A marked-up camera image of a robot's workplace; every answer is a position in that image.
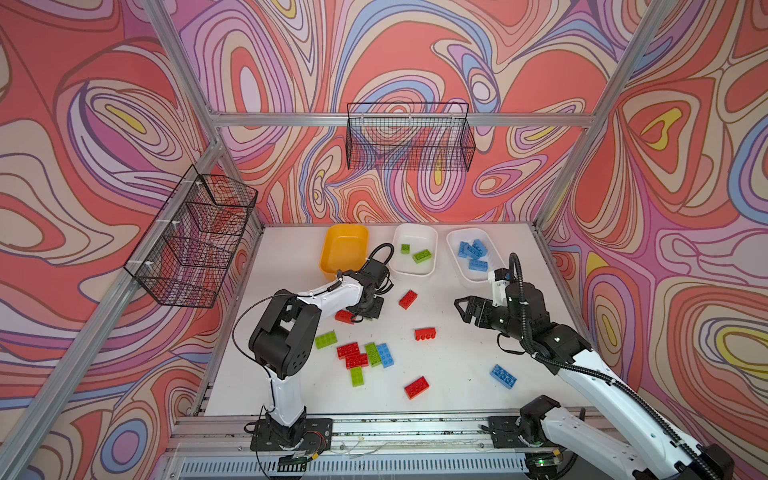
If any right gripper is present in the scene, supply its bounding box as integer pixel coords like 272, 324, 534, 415
453, 296, 528, 342

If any green lego brick top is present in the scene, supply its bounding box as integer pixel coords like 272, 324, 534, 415
412, 249, 433, 264

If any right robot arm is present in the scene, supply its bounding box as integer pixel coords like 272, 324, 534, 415
454, 280, 735, 479

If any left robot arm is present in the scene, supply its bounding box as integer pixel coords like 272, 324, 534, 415
248, 259, 393, 427

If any red lego brick left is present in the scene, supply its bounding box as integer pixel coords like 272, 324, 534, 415
334, 310, 356, 325

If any red lego brick top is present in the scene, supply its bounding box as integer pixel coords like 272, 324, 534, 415
398, 290, 418, 310

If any red lego brick cluster upper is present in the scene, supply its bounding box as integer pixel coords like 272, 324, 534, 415
336, 342, 360, 359

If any red lego brick cluster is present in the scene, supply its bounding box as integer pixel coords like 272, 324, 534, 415
345, 353, 369, 370
336, 342, 360, 359

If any green lego brick cluster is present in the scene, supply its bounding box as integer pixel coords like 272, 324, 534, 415
364, 342, 383, 367

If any red lego brick cluster lower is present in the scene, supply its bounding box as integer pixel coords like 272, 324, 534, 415
345, 353, 369, 370

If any blue lego brick cluster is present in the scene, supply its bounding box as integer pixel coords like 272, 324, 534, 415
377, 343, 394, 368

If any right white plastic container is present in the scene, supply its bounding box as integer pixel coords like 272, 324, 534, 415
446, 227, 507, 288

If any white plastic container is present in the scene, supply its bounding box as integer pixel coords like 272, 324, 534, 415
389, 224, 439, 278
446, 227, 507, 288

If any red lego brick on side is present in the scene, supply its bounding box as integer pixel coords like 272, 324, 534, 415
414, 327, 437, 341

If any green lego brick bottom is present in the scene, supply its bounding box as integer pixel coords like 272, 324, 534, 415
349, 367, 365, 388

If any yellow plastic container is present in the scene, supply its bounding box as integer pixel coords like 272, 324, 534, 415
319, 224, 369, 281

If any middle white plastic container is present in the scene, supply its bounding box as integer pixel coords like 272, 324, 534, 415
389, 224, 439, 278

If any red lego brick bottom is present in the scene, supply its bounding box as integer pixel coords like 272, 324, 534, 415
404, 376, 430, 400

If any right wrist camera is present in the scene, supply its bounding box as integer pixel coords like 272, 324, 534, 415
488, 268, 510, 305

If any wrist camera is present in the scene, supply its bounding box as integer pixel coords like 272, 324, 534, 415
488, 268, 510, 305
364, 259, 389, 285

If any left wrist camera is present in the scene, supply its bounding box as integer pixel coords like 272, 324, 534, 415
364, 259, 389, 285

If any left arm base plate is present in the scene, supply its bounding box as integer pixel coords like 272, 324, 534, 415
244, 416, 334, 454

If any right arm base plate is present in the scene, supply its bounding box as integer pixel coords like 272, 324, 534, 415
480, 415, 567, 451

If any back black wire basket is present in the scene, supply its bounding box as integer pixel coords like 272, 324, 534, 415
345, 100, 476, 172

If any black wire basket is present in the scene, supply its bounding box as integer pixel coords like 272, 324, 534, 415
345, 100, 476, 172
123, 166, 258, 309

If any left black wire basket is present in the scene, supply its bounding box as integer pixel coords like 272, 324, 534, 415
123, 166, 258, 309

